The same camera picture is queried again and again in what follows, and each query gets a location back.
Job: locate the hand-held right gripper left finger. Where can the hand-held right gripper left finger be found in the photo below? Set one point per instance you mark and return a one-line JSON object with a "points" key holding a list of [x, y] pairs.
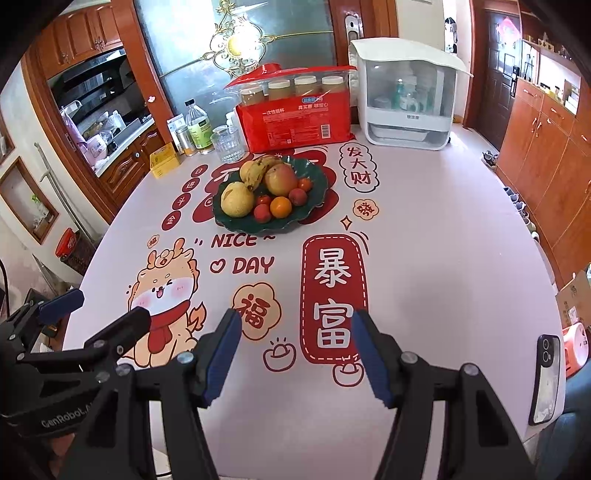
{"points": [[224, 355]]}

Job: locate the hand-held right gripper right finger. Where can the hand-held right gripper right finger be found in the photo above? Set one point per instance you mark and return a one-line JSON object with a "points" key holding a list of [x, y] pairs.
{"points": [[371, 360]]}

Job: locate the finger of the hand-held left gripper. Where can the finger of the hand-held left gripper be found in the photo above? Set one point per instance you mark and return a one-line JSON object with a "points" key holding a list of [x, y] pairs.
{"points": [[60, 304], [115, 334]]}

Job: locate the dark green scalloped plate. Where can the dark green scalloped plate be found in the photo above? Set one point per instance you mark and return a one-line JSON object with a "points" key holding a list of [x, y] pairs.
{"points": [[231, 224]]}

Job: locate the small red plum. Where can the small red plum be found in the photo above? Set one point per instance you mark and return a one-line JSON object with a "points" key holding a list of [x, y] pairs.
{"points": [[262, 213], [298, 197]]}

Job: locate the yellow pear with hole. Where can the yellow pear with hole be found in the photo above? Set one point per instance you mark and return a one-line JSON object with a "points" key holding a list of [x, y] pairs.
{"points": [[236, 199]]}

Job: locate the small tangerine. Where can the small tangerine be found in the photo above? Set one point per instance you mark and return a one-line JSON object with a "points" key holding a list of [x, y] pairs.
{"points": [[280, 206]]}

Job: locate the small dark cherry tomato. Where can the small dark cherry tomato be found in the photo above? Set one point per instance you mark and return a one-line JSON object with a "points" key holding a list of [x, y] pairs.
{"points": [[263, 200]]}

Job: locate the spotted yellow banana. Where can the spotted yellow banana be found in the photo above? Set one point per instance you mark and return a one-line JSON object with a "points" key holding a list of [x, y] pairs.
{"points": [[255, 175]]}

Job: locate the red yellow apple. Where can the red yellow apple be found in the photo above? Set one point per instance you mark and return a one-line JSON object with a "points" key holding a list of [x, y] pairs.
{"points": [[280, 180]]}

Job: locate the orange-red cherry tomato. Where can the orange-red cherry tomato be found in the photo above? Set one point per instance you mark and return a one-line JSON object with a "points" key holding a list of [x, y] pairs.
{"points": [[304, 183]]}

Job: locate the brown woven basket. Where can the brown woven basket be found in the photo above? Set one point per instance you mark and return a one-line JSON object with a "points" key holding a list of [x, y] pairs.
{"points": [[83, 256]]}

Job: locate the grey metal pole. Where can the grey metal pole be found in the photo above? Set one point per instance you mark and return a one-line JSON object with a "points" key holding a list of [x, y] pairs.
{"points": [[55, 184]]}

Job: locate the wooden kitchen base cabinet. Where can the wooden kitchen base cabinet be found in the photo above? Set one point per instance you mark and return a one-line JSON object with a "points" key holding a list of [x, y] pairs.
{"points": [[129, 166]]}

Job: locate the pink rice cooker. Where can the pink rice cooker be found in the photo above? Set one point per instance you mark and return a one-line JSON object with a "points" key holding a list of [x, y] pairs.
{"points": [[94, 150]]}

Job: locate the smartphone black case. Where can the smartphone black case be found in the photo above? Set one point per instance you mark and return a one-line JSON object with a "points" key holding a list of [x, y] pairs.
{"points": [[545, 392]]}

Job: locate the yellow cardboard box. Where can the yellow cardboard box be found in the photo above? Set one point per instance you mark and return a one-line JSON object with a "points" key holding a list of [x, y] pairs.
{"points": [[165, 161]]}

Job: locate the small metal can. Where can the small metal can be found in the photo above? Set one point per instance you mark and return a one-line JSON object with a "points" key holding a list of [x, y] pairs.
{"points": [[184, 143]]}

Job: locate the pink plastic stool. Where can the pink plastic stool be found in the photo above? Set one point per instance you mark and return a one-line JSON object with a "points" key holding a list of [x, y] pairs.
{"points": [[577, 350]]}

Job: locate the clear glass tumbler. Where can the clear glass tumbler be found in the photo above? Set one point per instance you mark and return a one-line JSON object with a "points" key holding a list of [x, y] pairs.
{"points": [[227, 145]]}

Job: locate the person's blue jeans leg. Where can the person's blue jeans leg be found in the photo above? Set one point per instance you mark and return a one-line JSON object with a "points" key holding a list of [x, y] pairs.
{"points": [[568, 438]]}

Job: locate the brown cardboard box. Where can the brown cardboard box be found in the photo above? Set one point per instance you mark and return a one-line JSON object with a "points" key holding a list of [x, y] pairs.
{"points": [[575, 295]]}

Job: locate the white blue carton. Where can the white blue carton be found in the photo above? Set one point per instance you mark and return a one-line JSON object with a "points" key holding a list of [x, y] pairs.
{"points": [[174, 124]]}

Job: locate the row of shoes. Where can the row of shoes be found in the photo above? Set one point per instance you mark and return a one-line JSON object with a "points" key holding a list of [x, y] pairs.
{"points": [[517, 203]]}

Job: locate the clear bottle green label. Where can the clear bottle green label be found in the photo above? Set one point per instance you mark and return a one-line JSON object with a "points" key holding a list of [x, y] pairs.
{"points": [[199, 134]]}

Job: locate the dark shoe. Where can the dark shoe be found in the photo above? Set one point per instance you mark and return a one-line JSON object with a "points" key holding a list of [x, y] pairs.
{"points": [[489, 158]]}

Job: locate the red paper cup pack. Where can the red paper cup pack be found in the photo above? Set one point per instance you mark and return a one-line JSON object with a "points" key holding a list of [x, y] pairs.
{"points": [[295, 129]]}

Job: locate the black range hood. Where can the black range hood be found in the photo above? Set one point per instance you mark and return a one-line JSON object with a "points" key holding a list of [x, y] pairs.
{"points": [[92, 69]]}

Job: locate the white countertop sterilizer cabinet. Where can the white countertop sterilizer cabinet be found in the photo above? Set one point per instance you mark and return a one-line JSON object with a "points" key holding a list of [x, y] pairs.
{"points": [[360, 92]]}

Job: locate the wooden kitchen upper cabinets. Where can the wooden kitchen upper cabinets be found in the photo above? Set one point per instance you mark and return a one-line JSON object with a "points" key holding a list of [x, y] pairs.
{"points": [[78, 32]]}

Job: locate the frosted glass door gold ornament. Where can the frosted glass door gold ornament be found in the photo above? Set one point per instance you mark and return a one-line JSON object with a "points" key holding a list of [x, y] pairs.
{"points": [[184, 46]]}

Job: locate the dark brown entrance door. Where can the dark brown entrance door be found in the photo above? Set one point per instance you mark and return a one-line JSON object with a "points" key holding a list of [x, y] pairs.
{"points": [[489, 78]]}

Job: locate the dark hanging item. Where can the dark hanging item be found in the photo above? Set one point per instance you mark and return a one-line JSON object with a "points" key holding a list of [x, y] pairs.
{"points": [[451, 32]]}

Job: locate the lit display shelf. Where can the lit display shelf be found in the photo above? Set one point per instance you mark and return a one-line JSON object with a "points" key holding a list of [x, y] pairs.
{"points": [[549, 69]]}

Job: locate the red paper door decoration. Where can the red paper door decoration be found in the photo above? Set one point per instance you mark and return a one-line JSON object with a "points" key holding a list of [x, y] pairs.
{"points": [[508, 30]]}

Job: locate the wooden wall cabinets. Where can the wooden wall cabinets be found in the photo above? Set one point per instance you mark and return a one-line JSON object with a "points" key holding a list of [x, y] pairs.
{"points": [[540, 157]]}

